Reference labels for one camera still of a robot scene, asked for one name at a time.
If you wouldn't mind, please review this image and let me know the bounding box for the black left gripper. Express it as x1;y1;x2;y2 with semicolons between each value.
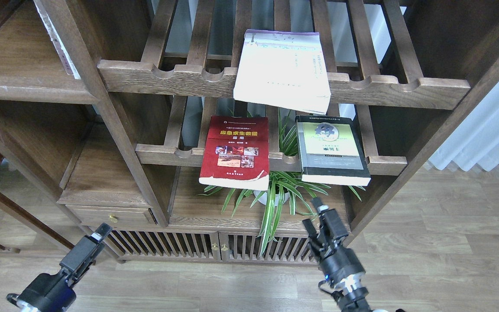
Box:
18;223;113;312

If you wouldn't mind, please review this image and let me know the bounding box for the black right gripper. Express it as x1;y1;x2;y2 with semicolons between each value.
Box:
302;197;366;286

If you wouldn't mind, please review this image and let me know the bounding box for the green and black book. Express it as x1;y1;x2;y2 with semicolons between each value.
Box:
295;115;372;187

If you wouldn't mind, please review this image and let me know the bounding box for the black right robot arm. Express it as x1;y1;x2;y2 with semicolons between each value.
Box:
302;197;372;312

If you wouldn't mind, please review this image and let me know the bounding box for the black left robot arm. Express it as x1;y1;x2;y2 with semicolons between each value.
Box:
6;223;112;312

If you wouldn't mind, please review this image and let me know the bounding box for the white standing book on shelf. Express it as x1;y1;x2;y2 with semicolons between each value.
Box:
34;0;81;80

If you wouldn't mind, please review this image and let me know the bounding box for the brass drawer knob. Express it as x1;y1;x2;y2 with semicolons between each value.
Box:
109;214;118;223

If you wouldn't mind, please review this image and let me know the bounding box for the green spider plant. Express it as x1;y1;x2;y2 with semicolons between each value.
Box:
198;109;366;257

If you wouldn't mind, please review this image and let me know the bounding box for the white plant pot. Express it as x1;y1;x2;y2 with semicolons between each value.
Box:
253;189;290;206

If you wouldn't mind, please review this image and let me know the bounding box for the red paperback book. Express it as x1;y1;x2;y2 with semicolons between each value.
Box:
199;115;269;191

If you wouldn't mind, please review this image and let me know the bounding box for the dark wooden bookshelf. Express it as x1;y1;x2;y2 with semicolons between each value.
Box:
0;0;499;264

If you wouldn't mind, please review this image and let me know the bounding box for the white cream paperback book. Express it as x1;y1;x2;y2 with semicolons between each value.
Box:
233;29;331;114

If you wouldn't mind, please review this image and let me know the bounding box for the white curtain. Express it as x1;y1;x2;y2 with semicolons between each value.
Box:
428;82;499;171

